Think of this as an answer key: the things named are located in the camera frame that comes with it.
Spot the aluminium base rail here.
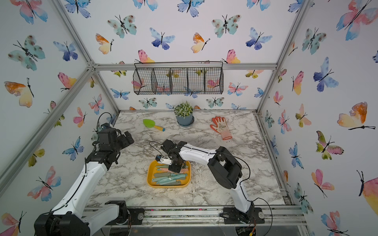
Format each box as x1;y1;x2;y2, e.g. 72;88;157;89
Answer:
128;205;307;227

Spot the yellow plastic storage tray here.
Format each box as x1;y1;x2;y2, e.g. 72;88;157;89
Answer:
147;161;191;188

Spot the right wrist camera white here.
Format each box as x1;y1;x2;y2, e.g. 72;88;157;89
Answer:
155;155;172;166

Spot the potted green plant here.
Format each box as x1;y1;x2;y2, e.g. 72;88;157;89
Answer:
174;101;194;127

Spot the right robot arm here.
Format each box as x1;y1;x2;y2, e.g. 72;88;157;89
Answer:
155;140;265;225

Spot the teal ceramic sheathed knife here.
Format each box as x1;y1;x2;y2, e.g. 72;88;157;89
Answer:
157;174;187;185

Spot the black wire wall basket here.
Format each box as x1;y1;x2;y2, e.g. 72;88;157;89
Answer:
132;61;224;97

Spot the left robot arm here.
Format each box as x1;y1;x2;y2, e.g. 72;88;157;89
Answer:
34;124;134;236

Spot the red and pink glove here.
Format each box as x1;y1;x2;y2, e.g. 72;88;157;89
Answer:
210;117;232;140

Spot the green toy garden trowel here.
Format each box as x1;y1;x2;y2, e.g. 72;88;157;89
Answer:
143;119;165;132

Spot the pink sheathed fruit knife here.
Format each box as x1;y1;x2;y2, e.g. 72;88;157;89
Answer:
162;168;189;174

